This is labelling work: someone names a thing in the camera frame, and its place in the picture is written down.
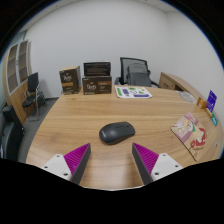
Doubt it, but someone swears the round grey disc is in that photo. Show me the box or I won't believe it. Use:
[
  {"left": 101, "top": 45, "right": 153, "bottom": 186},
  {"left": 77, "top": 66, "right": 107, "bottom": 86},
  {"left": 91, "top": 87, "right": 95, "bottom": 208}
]
[{"left": 178, "top": 90, "right": 198, "bottom": 104}]

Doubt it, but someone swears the open-lid brown coffee box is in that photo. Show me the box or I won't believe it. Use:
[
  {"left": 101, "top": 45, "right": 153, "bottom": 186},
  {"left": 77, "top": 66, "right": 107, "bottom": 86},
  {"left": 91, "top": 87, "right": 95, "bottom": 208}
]
[{"left": 82, "top": 60, "right": 113, "bottom": 95}]

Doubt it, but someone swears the closed brown coffee box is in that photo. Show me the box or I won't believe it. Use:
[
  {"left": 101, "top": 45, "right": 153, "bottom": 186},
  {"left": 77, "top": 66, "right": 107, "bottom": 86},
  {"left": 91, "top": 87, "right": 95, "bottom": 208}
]
[{"left": 59, "top": 65, "right": 83, "bottom": 96}]

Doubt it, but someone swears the black visitor chair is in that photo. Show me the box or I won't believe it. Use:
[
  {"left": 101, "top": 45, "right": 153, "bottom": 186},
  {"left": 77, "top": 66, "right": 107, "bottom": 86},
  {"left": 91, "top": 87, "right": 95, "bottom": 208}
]
[{"left": 21, "top": 71, "right": 46, "bottom": 122}]

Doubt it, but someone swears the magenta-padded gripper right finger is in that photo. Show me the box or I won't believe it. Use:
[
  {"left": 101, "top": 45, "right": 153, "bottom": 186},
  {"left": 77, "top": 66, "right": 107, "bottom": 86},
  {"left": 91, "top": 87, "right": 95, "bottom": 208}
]
[{"left": 131, "top": 142, "right": 184, "bottom": 185}]

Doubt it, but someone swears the white sticker sheet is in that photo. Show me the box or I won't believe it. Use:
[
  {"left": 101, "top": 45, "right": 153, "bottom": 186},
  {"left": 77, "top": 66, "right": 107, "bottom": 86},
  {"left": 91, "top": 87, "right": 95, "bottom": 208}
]
[{"left": 114, "top": 85, "right": 153, "bottom": 100}]

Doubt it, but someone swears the black leather chair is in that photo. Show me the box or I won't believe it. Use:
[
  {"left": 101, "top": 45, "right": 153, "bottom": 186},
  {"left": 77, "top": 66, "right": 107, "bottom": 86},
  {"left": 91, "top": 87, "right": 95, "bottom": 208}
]
[{"left": 0, "top": 105, "right": 26, "bottom": 161}]

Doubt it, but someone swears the black mesh office chair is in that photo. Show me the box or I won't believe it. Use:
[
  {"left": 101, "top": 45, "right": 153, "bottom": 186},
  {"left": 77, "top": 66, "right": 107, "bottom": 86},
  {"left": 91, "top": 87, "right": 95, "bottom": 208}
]
[{"left": 114, "top": 56, "right": 161, "bottom": 89}]

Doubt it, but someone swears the small orange box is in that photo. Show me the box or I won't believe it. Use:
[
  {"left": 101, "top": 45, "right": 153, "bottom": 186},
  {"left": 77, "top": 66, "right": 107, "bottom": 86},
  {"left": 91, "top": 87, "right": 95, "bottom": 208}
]
[{"left": 196, "top": 96, "right": 209, "bottom": 110}]

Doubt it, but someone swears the black computer mouse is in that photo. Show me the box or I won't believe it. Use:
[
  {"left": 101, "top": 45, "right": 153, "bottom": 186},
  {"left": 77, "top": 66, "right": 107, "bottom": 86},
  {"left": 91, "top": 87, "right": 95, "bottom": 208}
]
[{"left": 98, "top": 121, "right": 136, "bottom": 146}]

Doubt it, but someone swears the wooden shelf unit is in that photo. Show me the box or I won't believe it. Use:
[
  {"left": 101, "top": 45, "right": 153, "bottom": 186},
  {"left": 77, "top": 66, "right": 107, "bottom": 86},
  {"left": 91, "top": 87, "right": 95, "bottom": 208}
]
[{"left": 2, "top": 39, "right": 33, "bottom": 124}]

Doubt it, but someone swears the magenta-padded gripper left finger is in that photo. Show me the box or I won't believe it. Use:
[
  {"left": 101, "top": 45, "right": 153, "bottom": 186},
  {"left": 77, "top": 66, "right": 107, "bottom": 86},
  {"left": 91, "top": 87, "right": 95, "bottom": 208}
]
[{"left": 42, "top": 142, "right": 92, "bottom": 185}]

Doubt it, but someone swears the teal green box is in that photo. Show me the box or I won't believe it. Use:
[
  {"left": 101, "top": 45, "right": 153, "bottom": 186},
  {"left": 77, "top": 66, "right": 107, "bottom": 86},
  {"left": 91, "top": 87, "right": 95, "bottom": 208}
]
[{"left": 210, "top": 113, "right": 219, "bottom": 127}]

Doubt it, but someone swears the purple standing sign card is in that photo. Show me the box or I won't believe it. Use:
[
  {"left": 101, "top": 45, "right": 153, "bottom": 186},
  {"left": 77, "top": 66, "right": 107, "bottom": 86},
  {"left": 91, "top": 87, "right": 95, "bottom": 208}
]
[{"left": 206, "top": 89, "right": 218, "bottom": 114}]

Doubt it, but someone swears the grey backpack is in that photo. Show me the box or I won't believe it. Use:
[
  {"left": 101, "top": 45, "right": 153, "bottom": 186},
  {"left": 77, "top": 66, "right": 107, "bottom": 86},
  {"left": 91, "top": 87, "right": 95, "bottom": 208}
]
[{"left": 125, "top": 62, "right": 153, "bottom": 88}]

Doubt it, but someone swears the wooden side desk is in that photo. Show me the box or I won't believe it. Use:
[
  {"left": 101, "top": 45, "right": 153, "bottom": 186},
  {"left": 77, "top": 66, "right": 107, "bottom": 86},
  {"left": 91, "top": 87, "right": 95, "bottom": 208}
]
[{"left": 158, "top": 71, "right": 204, "bottom": 101}]

